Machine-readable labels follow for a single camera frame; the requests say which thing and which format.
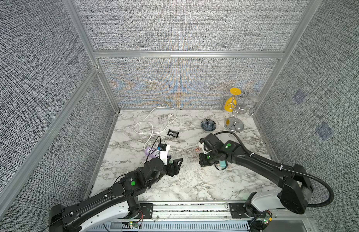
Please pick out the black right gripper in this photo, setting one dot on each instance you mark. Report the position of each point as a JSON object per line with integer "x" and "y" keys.
{"x": 202, "y": 162}

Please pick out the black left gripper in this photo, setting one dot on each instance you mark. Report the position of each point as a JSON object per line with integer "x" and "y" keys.
{"x": 175, "y": 170}

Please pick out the teal USB wall charger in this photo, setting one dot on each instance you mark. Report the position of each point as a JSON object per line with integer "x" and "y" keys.
{"x": 223, "y": 165}

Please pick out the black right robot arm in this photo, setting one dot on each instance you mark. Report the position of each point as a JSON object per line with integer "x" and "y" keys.
{"x": 294, "y": 185}

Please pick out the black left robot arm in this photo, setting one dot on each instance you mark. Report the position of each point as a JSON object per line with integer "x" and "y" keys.
{"x": 118, "y": 201}

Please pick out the purple power strip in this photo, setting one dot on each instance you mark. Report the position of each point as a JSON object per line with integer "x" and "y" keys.
{"x": 151, "y": 152}

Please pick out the blue patterned ceramic bowl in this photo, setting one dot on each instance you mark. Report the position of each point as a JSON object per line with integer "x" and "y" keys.
{"x": 208, "y": 125}

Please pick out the black snack bar wrapper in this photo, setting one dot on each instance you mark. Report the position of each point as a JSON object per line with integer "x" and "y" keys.
{"x": 173, "y": 133}

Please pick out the chrome stand with yellow cups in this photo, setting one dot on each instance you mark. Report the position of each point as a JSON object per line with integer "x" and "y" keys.
{"x": 239, "y": 104}

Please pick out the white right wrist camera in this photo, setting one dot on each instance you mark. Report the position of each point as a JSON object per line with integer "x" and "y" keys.
{"x": 203, "y": 147}

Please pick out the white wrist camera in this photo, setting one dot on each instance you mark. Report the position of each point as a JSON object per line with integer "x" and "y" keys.
{"x": 203, "y": 147}
{"x": 162, "y": 152}

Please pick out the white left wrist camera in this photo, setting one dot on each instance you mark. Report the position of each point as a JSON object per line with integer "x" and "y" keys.
{"x": 162, "y": 152}

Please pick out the aluminium front rail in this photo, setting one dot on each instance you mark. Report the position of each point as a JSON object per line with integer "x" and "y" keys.
{"x": 208, "y": 217}

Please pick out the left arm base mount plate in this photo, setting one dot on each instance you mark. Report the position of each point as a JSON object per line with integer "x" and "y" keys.
{"x": 146, "y": 211}

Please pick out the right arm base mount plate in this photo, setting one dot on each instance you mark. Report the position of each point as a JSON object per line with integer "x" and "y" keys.
{"x": 237, "y": 210}

